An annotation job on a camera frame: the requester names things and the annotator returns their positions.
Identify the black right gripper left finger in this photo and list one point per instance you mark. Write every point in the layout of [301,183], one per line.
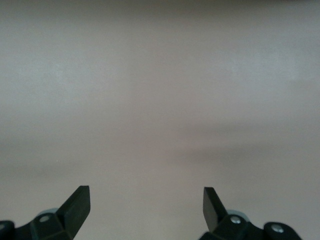
[72,215]

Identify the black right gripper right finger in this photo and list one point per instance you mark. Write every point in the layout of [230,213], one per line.
[215,217]

